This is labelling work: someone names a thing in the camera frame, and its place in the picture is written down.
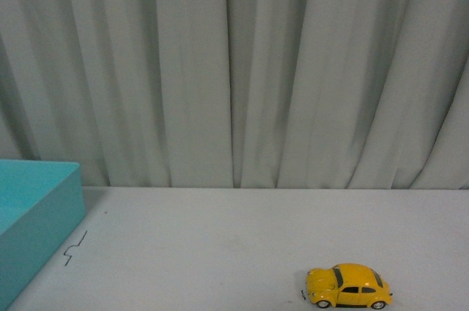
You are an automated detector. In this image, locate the yellow beetle toy car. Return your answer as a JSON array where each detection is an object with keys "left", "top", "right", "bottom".
[{"left": 302, "top": 263, "right": 393, "bottom": 310}]

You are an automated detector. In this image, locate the grey pleated curtain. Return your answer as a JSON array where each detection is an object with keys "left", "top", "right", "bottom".
[{"left": 1, "top": 0, "right": 468, "bottom": 189}]

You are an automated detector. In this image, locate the turquoise plastic storage box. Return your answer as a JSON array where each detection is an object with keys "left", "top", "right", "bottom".
[{"left": 1, "top": 159, "right": 85, "bottom": 310}]

